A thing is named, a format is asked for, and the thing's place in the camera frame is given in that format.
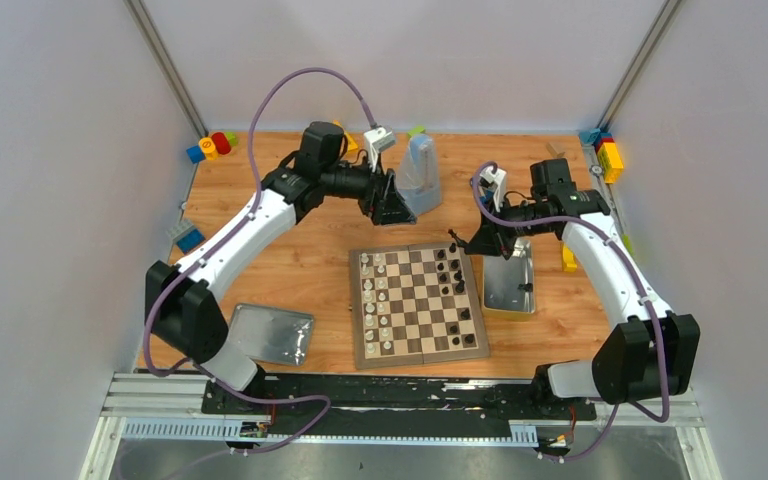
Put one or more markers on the grey lego brick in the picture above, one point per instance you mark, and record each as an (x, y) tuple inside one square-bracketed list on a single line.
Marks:
[(181, 229)]

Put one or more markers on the clear bubble wrap bag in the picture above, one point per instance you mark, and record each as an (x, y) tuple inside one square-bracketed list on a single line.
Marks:
[(417, 178)]

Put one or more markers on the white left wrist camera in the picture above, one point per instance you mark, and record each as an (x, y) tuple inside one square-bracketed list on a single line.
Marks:
[(376, 141)]

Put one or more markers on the silver metal tin box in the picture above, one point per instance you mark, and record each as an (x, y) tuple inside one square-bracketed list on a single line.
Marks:
[(508, 284)]

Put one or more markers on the small yellow block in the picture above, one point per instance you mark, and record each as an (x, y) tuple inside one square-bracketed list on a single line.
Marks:
[(568, 260)]

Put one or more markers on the blue lego brick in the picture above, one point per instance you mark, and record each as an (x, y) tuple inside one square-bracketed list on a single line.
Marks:
[(189, 240)]

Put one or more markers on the black chess piece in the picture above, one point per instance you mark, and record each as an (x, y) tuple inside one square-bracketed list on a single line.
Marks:
[(457, 242)]

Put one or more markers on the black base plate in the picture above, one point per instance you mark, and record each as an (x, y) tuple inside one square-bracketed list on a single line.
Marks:
[(508, 399)]

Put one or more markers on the silver tin lid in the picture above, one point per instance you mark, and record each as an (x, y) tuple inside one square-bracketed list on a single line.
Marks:
[(271, 334)]

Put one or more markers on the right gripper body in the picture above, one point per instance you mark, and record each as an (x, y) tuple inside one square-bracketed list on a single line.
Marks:
[(503, 236)]

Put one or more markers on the red cylinder block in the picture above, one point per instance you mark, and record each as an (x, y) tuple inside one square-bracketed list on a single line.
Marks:
[(221, 143)]

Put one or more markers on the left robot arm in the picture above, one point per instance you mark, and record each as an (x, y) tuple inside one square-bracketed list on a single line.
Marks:
[(182, 300)]

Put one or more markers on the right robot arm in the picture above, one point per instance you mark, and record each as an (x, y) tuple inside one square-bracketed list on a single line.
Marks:
[(650, 350)]

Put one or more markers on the yellow cylinder block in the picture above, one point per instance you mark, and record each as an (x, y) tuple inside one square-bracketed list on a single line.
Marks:
[(208, 148)]

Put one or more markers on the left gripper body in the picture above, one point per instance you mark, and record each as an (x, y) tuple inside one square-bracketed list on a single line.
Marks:
[(375, 196)]

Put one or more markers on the wooden chess board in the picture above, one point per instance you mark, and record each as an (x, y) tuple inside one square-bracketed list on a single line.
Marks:
[(414, 305)]

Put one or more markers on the stacked coloured bricks corner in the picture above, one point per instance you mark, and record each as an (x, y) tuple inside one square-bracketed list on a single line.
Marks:
[(607, 152)]

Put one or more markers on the blue cube block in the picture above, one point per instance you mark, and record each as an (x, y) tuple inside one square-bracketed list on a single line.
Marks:
[(195, 154)]

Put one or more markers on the yellow trapezoid toy block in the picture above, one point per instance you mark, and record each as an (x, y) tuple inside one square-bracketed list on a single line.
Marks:
[(350, 143)]

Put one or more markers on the green block behind bag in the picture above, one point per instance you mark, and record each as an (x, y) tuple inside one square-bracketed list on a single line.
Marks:
[(415, 131)]

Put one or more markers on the small wooden block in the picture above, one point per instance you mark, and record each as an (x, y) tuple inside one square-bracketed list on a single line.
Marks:
[(556, 151)]

